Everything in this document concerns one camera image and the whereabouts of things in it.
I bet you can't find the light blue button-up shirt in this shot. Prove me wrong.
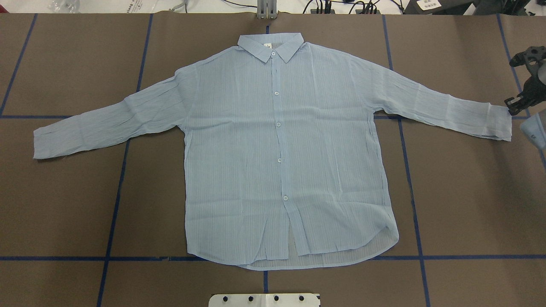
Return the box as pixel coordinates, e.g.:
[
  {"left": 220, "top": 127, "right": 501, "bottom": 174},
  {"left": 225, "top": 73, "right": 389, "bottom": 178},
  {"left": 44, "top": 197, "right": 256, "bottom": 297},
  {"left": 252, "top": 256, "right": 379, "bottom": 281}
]
[{"left": 33, "top": 33, "right": 512, "bottom": 271}]

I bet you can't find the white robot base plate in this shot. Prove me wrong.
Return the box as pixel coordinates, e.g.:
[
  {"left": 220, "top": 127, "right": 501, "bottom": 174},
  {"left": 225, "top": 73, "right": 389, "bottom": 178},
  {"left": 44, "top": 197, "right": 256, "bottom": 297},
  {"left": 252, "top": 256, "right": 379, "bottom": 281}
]
[{"left": 208, "top": 293, "right": 321, "bottom": 307}]

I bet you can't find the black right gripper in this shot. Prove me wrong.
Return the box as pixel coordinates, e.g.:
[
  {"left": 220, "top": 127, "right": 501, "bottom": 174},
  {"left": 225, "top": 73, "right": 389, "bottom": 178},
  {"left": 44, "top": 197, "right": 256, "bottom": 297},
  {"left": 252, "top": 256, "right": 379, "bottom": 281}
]
[{"left": 504, "top": 46, "right": 546, "bottom": 116}]

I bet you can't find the grey aluminium post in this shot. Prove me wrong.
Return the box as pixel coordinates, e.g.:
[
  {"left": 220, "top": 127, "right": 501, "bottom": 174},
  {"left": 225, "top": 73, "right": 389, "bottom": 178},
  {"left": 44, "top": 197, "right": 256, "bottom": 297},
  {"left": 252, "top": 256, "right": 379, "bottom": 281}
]
[{"left": 257, "top": 0, "right": 278, "bottom": 20}]

